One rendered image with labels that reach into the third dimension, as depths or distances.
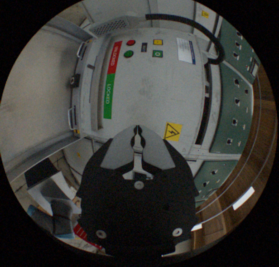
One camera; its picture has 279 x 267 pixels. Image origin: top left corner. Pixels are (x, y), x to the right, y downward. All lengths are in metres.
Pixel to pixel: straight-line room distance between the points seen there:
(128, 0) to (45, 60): 0.50
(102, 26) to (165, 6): 0.37
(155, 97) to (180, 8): 0.57
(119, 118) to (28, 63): 0.46
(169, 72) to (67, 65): 0.44
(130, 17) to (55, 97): 0.40
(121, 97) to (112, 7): 0.60
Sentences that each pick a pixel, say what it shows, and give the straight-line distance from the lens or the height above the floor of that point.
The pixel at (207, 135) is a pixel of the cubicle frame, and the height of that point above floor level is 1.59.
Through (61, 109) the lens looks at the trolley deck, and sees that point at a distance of 0.44.
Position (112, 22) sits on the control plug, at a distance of 0.35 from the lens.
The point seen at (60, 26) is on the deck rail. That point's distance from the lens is 0.54.
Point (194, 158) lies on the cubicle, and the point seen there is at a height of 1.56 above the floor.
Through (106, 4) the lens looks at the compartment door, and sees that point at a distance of 0.69.
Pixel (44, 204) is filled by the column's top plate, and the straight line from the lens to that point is 0.75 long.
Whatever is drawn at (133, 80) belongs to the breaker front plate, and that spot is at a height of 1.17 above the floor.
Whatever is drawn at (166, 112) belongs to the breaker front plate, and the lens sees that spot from 0.24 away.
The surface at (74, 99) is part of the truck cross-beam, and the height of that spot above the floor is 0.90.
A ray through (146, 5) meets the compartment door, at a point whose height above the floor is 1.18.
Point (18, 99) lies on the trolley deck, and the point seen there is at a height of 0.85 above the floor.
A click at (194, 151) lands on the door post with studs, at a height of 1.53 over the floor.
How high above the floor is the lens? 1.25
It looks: 11 degrees down
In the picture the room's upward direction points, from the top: 99 degrees clockwise
